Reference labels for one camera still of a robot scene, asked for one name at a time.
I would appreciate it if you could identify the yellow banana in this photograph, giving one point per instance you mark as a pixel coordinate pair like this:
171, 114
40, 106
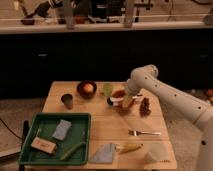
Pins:
127, 148

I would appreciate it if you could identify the green cucumber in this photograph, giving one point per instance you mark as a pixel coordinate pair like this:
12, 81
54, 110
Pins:
71, 151

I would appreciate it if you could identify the green cup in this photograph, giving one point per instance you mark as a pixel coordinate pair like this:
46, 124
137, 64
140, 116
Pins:
107, 89

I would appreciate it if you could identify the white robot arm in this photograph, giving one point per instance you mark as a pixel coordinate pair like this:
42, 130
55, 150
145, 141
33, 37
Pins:
197, 111

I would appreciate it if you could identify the green plastic tray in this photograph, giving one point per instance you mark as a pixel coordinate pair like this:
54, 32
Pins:
43, 125

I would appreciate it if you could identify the dark metal cup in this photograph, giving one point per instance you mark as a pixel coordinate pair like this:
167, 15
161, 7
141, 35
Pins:
67, 100

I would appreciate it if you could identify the silver fork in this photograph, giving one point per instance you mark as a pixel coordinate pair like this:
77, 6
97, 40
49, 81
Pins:
138, 133

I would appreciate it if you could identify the dark grape bunch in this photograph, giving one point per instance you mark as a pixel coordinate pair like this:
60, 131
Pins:
144, 108

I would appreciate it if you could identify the red bowl on shelf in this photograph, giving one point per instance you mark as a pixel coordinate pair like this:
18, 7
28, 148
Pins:
28, 21

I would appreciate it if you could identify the grey sponge in tray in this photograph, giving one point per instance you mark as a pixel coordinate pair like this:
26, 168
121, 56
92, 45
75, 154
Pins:
62, 130

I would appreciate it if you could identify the orange egg-shaped ball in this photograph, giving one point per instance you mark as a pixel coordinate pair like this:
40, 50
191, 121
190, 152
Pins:
88, 88

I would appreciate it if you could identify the orange bowl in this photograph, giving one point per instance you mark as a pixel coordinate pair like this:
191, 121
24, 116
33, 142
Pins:
121, 93

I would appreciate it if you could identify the grey cloth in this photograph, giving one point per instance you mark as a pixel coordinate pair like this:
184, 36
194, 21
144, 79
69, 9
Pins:
104, 155

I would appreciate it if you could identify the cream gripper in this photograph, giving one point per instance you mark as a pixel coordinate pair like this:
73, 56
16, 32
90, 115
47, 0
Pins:
127, 100

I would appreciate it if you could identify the dark red bowl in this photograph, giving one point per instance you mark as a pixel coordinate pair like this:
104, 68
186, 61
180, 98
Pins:
83, 93

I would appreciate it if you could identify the wooden block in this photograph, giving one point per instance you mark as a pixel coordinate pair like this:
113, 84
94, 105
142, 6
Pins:
44, 145

